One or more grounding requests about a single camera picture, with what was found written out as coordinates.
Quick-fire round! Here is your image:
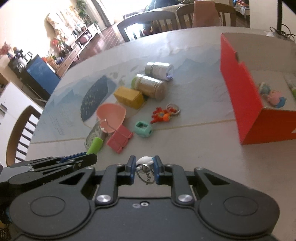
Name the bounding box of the green plastic cylinder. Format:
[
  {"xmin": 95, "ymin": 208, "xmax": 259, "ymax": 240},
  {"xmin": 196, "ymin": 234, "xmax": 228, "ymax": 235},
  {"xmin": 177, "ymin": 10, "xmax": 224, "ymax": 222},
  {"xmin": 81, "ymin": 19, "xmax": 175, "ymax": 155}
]
[{"xmin": 86, "ymin": 137, "xmax": 103, "ymax": 155}]

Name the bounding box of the clear plastic packet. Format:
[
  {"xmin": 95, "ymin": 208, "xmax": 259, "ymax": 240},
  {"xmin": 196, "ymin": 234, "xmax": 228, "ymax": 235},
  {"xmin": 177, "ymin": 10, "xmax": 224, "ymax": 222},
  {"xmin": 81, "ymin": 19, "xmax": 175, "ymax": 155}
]
[{"xmin": 144, "ymin": 62, "xmax": 174, "ymax": 81}]

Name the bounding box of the pink plastic bowl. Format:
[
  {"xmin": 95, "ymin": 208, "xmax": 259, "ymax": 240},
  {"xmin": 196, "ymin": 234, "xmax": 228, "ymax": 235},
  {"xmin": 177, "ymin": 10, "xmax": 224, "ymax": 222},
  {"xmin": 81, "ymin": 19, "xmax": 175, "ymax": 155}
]
[{"xmin": 96, "ymin": 103, "xmax": 127, "ymax": 134}]

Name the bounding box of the green white tube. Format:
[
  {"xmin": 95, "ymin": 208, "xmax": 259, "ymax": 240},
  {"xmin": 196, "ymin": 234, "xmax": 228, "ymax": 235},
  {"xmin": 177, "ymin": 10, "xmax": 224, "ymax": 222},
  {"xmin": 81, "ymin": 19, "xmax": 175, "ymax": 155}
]
[{"xmin": 285, "ymin": 77, "xmax": 296, "ymax": 92}]

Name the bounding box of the potted green plant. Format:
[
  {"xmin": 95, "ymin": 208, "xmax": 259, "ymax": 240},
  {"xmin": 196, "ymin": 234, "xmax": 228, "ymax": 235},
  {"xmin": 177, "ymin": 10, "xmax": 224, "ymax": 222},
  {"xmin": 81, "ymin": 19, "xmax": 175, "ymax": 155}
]
[{"xmin": 76, "ymin": 0, "xmax": 89, "ymax": 17}]

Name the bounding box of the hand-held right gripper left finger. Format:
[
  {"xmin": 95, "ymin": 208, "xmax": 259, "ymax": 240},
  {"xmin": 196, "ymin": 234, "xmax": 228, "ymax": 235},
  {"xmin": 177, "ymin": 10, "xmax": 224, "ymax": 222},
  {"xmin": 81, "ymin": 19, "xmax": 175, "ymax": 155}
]
[{"xmin": 59, "ymin": 156, "xmax": 137, "ymax": 206}]

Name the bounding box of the pink flower bouquet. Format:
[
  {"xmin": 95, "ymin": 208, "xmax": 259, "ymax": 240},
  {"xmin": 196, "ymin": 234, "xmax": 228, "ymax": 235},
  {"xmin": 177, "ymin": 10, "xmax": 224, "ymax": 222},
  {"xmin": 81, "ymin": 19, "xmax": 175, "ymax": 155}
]
[{"xmin": 0, "ymin": 42, "xmax": 15, "ymax": 59}]

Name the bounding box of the white plush keychain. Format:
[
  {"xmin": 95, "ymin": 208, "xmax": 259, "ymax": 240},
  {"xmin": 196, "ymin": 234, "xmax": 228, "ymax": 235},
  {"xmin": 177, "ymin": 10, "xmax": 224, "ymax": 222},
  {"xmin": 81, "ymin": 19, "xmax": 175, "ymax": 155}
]
[{"xmin": 136, "ymin": 156, "xmax": 156, "ymax": 185}]

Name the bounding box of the wooden chair with cloth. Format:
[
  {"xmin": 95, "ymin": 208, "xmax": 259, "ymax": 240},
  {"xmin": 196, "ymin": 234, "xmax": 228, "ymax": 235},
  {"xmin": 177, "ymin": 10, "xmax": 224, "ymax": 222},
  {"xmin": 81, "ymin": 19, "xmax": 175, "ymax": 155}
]
[{"xmin": 176, "ymin": 3, "xmax": 237, "ymax": 29}]

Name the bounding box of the grey desk lamp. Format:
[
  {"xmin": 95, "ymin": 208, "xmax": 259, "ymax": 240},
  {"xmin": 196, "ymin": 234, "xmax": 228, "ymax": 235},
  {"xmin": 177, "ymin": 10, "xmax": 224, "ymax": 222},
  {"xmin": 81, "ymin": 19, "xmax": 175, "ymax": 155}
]
[{"xmin": 266, "ymin": 0, "xmax": 296, "ymax": 42}]

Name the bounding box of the mint green pencil sharpener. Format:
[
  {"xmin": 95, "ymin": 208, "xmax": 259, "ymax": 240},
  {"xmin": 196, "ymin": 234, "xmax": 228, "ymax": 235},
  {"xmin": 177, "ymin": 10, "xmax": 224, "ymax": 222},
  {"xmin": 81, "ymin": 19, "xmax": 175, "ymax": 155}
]
[{"xmin": 135, "ymin": 121, "xmax": 153, "ymax": 138}]

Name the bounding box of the long wooden media cabinet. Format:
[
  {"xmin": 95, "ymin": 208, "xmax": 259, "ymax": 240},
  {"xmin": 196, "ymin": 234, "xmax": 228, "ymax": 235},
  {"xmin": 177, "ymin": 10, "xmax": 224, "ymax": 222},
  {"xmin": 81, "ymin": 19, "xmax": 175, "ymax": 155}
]
[{"xmin": 55, "ymin": 23, "xmax": 101, "ymax": 78}]

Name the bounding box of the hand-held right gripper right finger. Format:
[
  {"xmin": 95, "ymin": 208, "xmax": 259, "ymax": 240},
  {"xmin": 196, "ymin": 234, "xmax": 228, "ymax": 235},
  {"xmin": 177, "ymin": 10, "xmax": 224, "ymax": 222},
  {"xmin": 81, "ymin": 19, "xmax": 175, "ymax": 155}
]
[{"xmin": 154, "ymin": 156, "xmax": 234, "ymax": 206}]

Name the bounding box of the red cardboard box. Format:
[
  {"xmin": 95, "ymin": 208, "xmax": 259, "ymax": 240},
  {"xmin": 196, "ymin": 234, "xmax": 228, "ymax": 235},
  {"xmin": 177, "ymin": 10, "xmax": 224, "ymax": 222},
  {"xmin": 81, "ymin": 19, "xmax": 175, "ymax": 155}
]
[{"xmin": 220, "ymin": 32, "xmax": 296, "ymax": 145}]

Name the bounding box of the small blue toy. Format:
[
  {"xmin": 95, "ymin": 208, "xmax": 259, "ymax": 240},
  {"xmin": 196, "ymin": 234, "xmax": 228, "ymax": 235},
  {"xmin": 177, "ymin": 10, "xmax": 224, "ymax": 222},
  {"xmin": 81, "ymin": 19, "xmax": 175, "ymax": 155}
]
[{"xmin": 258, "ymin": 82, "xmax": 270, "ymax": 95}]

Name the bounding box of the floral curtain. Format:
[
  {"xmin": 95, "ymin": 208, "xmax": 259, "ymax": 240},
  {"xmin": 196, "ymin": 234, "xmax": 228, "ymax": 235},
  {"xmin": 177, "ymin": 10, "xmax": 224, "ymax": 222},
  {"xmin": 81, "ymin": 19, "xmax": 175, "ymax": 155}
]
[{"xmin": 46, "ymin": 8, "xmax": 87, "ymax": 39}]

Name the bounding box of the green lid spice jar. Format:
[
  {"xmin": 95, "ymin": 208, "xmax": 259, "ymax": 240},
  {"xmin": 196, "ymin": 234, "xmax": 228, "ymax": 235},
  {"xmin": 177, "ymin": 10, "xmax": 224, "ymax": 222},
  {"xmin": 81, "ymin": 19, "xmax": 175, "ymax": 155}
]
[{"xmin": 131, "ymin": 74, "xmax": 168, "ymax": 100}]

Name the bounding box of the round metal tin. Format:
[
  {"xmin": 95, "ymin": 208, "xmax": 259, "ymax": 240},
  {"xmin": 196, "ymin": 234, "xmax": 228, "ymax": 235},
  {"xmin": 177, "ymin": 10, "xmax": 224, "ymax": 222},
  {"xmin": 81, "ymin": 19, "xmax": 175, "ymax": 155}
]
[{"xmin": 84, "ymin": 122, "xmax": 107, "ymax": 151}]

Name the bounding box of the yellow cardboard box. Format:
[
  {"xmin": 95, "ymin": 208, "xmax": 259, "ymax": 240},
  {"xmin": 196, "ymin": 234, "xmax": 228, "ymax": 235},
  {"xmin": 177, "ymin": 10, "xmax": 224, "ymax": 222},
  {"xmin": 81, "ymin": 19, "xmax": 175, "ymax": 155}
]
[{"xmin": 114, "ymin": 86, "xmax": 145, "ymax": 110}]

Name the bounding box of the dark wooden dining chair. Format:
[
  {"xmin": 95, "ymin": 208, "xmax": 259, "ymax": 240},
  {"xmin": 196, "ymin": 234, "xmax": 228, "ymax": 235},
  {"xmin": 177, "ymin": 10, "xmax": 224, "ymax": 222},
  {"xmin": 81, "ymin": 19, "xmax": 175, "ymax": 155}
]
[{"xmin": 117, "ymin": 10, "xmax": 178, "ymax": 42}]

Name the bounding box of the brown wooden chair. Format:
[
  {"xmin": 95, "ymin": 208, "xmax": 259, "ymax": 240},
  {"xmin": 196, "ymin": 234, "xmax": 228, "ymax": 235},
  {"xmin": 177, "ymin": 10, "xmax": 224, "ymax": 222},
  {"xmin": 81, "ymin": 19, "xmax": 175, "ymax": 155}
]
[{"xmin": 6, "ymin": 105, "xmax": 44, "ymax": 168}]

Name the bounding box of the blue panel cabinet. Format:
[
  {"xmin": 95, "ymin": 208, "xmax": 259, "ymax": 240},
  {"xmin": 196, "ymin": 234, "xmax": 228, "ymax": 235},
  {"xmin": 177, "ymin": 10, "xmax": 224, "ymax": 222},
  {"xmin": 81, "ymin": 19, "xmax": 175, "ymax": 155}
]
[{"xmin": 26, "ymin": 55, "xmax": 62, "ymax": 95}]

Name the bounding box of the sofa with blankets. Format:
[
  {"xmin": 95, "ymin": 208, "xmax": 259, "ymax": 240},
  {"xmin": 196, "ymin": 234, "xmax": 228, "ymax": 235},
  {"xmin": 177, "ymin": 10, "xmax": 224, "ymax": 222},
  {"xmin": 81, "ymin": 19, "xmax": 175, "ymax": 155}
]
[{"xmin": 122, "ymin": 0, "xmax": 197, "ymax": 22}]

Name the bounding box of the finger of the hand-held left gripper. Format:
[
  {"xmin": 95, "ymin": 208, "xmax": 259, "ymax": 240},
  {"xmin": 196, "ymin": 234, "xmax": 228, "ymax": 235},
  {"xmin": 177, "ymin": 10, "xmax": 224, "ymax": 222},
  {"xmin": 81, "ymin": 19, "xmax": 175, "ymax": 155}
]
[
  {"xmin": 23, "ymin": 152, "xmax": 98, "ymax": 169},
  {"xmin": 7, "ymin": 163, "xmax": 96, "ymax": 184}
]

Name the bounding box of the pink cloth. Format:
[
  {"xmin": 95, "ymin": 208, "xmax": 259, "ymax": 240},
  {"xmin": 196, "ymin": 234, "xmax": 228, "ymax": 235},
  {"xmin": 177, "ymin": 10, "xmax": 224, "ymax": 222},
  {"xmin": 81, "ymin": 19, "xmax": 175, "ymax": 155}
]
[{"xmin": 192, "ymin": 0, "xmax": 224, "ymax": 28}]

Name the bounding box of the orange red keychain toy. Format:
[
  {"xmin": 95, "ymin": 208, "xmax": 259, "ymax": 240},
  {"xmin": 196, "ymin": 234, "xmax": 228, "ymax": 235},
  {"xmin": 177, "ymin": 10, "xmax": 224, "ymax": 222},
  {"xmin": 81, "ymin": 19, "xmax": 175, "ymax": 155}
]
[{"xmin": 151, "ymin": 103, "xmax": 181, "ymax": 125}]

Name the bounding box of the pink pig toy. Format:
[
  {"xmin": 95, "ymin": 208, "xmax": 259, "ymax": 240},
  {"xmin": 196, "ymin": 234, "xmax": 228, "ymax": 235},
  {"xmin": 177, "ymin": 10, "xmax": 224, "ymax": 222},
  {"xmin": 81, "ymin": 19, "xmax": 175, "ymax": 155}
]
[{"xmin": 266, "ymin": 90, "xmax": 287, "ymax": 108}]

